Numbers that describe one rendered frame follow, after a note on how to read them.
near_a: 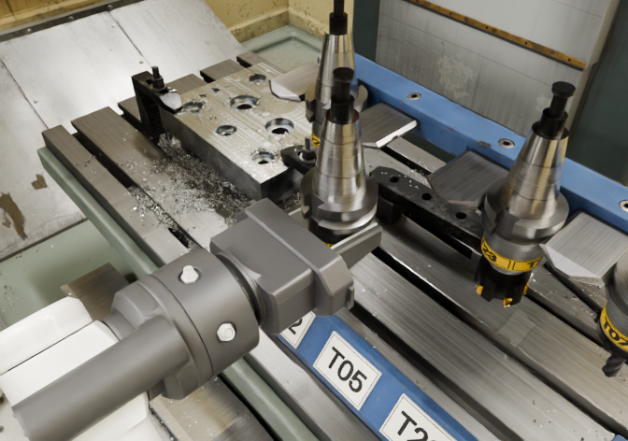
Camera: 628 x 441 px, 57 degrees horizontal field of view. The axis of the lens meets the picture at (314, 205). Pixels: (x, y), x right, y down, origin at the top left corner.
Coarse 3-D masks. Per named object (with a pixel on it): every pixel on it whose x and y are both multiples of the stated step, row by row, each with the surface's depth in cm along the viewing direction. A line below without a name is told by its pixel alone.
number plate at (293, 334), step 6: (306, 318) 71; (312, 318) 71; (294, 324) 72; (300, 324) 72; (306, 324) 71; (288, 330) 73; (294, 330) 72; (300, 330) 72; (306, 330) 71; (288, 336) 72; (294, 336) 72; (300, 336) 71; (294, 342) 72; (300, 342) 72; (294, 348) 72
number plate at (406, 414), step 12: (396, 408) 63; (408, 408) 62; (420, 408) 61; (396, 420) 63; (408, 420) 62; (420, 420) 61; (432, 420) 60; (384, 432) 63; (396, 432) 62; (408, 432) 62; (420, 432) 61; (432, 432) 60; (444, 432) 60
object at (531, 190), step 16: (528, 144) 42; (544, 144) 41; (560, 144) 41; (528, 160) 42; (544, 160) 41; (560, 160) 42; (512, 176) 44; (528, 176) 42; (544, 176) 42; (560, 176) 43; (512, 192) 44; (528, 192) 43; (544, 192) 43; (512, 208) 44; (528, 208) 44; (544, 208) 44
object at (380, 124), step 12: (372, 108) 58; (384, 108) 58; (396, 108) 58; (360, 120) 56; (372, 120) 56; (384, 120) 56; (396, 120) 56; (408, 120) 56; (372, 132) 54; (384, 132) 54; (396, 132) 55; (408, 132) 55; (372, 144) 53; (384, 144) 54
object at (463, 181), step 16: (464, 160) 51; (480, 160) 51; (432, 176) 50; (448, 176) 50; (464, 176) 50; (480, 176) 50; (496, 176) 50; (448, 192) 48; (464, 192) 48; (480, 192) 48
